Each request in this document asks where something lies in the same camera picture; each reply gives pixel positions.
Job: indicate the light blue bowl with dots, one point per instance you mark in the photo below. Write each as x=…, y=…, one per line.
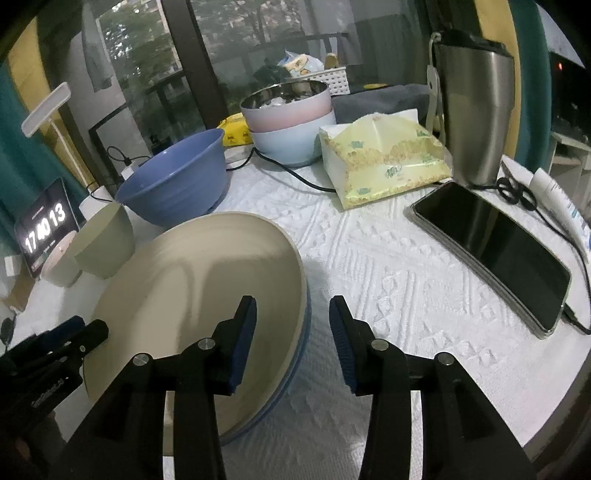
x=291, y=147

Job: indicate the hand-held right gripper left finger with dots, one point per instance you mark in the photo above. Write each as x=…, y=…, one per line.
x=242, y=346

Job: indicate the pink steel-lined bowl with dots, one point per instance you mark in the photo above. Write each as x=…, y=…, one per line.
x=291, y=115

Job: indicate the pink patterned bowl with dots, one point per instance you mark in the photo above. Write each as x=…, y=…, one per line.
x=57, y=270

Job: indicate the yellow tissue pack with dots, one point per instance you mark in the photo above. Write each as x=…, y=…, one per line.
x=383, y=166

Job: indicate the beige plate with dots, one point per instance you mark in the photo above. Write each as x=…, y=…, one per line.
x=184, y=286

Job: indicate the yellow wet wipes pack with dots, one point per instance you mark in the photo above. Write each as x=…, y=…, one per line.
x=235, y=131

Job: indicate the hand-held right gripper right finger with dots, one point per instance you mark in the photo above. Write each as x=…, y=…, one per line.
x=344, y=346

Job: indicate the black sliding door frame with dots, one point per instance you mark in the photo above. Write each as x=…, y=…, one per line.
x=194, y=55

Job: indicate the grey metal stand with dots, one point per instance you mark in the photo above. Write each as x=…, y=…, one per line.
x=435, y=87

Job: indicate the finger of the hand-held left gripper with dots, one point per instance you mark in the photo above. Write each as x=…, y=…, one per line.
x=69, y=327
x=87, y=337

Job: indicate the stainless steel tumbler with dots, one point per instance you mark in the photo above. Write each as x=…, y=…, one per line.
x=478, y=115

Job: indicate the large blue bowl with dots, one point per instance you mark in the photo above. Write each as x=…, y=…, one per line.
x=175, y=184

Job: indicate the black smartphone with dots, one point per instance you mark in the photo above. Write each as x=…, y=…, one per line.
x=494, y=249

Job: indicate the white desk lamp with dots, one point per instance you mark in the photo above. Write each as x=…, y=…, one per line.
x=46, y=108

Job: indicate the teal curtain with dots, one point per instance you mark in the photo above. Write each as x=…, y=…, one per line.
x=533, y=92
x=18, y=147

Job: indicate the small yellow lid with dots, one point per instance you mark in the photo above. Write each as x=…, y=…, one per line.
x=376, y=86

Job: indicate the cardboard box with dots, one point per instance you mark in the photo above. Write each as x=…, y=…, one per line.
x=18, y=295

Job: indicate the tablet showing clock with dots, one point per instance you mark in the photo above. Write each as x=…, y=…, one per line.
x=44, y=221

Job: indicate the wooden brush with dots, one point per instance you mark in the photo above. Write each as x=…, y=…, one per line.
x=331, y=61

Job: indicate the white textured tablecloth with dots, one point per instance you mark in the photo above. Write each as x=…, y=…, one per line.
x=392, y=314

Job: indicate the white cream tube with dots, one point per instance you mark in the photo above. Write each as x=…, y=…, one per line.
x=554, y=198

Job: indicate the grey folded cloth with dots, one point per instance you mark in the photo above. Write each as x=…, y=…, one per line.
x=383, y=104

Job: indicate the yellow curtain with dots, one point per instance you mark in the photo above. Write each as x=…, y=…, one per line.
x=27, y=64
x=496, y=27

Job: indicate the white charger plug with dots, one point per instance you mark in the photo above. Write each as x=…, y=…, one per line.
x=130, y=173

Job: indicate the cream bowl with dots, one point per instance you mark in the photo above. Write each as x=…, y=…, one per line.
x=106, y=240

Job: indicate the small white box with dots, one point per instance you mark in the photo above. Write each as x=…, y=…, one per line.
x=11, y=266

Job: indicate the white perforated basket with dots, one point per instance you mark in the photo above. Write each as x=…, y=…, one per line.
x=330, y=81

